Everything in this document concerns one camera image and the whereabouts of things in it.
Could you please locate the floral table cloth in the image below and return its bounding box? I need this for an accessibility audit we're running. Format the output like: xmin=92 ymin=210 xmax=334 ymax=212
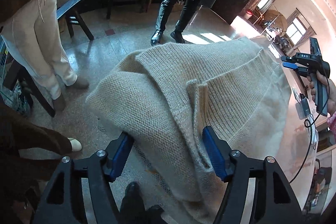
xmin=137 ymin=12 xmax=309 ymax=223

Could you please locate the operator right hand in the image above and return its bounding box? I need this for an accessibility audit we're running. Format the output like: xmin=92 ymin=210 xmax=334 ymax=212
xmin=307 ymin=72 xmax=336 ymax=116

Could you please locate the dark grey box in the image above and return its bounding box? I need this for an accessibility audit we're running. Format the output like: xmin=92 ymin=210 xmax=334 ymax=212
xmin=295 ymin=98 xmax=311 ymax=120

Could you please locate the person in brown sweater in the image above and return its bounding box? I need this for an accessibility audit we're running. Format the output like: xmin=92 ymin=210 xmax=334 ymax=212
xmin=1 ymin=0 xmax=89 ymax=111

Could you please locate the beige knit sweater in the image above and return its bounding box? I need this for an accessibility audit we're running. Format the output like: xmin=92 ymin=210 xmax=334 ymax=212
xmin=86 ymin=38 xmax=291 ymax=223

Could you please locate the dark wooden bench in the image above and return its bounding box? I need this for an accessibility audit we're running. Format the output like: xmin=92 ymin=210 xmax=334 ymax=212
xmin=56 ymin=0 xmax=95 ymax=41

